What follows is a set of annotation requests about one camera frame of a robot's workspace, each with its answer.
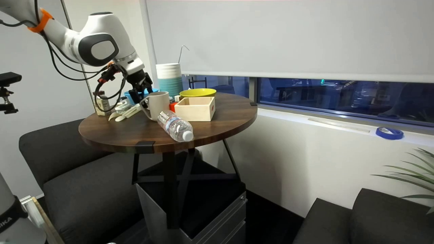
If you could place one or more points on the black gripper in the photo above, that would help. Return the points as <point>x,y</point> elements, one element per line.
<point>140,81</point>

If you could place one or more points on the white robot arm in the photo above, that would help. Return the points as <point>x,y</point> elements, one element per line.
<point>102,42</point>

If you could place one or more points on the teal and white cup stack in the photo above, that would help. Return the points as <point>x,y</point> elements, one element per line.
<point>170,77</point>

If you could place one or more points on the white plastic spoon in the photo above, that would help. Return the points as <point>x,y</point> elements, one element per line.
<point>118,111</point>
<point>129,112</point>

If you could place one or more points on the beige paper cup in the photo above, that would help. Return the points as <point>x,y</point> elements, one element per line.
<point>155,103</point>

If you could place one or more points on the yellow plate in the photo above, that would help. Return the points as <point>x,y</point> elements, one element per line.
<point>198,92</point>

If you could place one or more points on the small wooden box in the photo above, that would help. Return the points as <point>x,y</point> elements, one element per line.
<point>196,108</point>

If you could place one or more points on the plastic water bottle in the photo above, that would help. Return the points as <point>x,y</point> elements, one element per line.
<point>178,129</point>

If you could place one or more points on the round wooden table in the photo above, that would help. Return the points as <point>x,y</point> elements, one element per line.
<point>139,136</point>

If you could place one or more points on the grey sofa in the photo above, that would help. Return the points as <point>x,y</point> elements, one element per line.
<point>87,192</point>

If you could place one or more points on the grey metal bin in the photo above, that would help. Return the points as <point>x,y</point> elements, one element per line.
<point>213,213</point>

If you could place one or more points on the white roller blind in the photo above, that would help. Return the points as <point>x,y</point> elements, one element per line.
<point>362,39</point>

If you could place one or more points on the blue tape roll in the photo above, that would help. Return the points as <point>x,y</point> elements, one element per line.
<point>390,133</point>

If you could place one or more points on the dark grey armchair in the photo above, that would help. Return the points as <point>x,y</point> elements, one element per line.
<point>375,218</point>

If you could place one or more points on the green plant leaves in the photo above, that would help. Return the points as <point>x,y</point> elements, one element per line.
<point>418,172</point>

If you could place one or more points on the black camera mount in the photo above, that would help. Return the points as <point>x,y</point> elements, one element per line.
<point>6,80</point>

